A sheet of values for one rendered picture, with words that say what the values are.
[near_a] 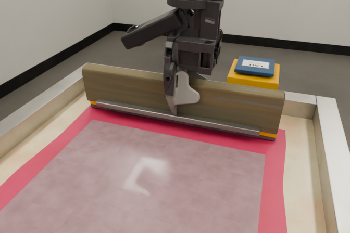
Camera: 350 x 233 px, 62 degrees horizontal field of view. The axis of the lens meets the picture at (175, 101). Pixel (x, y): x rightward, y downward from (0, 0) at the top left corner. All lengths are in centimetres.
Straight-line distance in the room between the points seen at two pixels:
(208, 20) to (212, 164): 23
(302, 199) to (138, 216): 23
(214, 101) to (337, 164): 21
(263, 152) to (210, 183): 12
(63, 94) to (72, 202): 28
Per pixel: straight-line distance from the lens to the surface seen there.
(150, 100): 56
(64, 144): 57
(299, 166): 53
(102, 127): 59
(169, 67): 48
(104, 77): 58
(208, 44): 46
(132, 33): 50
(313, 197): 49
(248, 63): 83
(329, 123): 59
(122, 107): 58
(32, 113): 61
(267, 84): 78
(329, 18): 382
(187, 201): 44
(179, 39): 47
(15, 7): 303
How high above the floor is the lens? 129
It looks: 31 degrees down
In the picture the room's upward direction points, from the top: straight up
